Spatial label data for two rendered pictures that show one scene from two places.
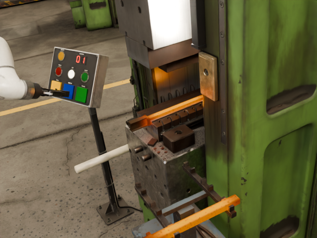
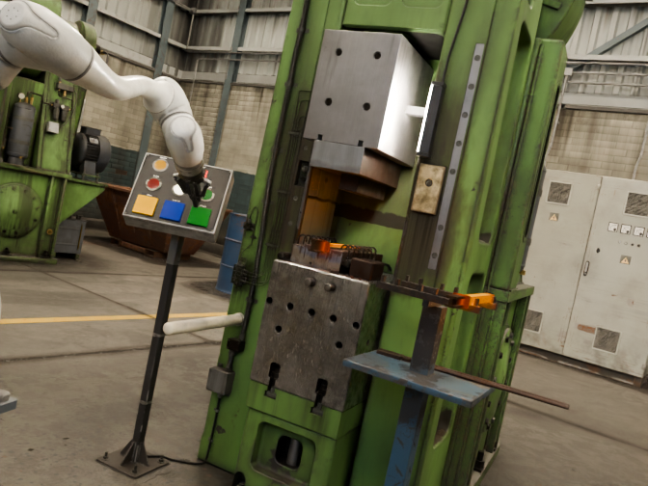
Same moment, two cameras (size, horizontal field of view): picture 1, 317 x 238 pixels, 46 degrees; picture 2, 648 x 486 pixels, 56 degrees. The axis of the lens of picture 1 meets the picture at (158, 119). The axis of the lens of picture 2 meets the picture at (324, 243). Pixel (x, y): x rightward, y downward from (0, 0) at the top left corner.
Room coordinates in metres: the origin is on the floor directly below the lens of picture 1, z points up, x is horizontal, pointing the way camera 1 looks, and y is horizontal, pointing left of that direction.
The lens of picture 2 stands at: (-0.26, 1.38, 1.12)
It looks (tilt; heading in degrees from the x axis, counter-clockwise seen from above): 3 degrees down; 322
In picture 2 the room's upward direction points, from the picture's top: 12 degrees clockwise
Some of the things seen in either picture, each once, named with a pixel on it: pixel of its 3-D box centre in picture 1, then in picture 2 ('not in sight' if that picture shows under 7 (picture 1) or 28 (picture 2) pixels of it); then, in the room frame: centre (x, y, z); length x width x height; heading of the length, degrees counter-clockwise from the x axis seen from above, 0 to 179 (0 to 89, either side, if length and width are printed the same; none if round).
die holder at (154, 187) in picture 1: (195, 157); (338, 326); (1.54, -0.16, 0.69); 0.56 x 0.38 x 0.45; 117
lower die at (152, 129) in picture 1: (184, 109); (338, 256); (1.58, -0.13, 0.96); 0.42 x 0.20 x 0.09; 117
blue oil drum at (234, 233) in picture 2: not in sight; (247, 255); (5.78, -2.25, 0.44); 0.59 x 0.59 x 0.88
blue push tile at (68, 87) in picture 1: (69, 91); (172, 211); (1.85, 0.46, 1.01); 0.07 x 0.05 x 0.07; 52
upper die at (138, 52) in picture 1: (178, 38); (358, 165); (1.58, -0.13, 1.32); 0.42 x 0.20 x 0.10; 117
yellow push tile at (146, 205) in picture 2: (56, 88); (146, 205); (1.91, 0.54, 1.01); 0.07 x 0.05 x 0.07; 52
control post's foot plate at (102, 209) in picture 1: (113, 205); (135, 450); (1.95, 0.38, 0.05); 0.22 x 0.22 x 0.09; 27
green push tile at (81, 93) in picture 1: (82, 94); (199, 217); (1.78, 0.39, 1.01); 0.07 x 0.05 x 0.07; 52
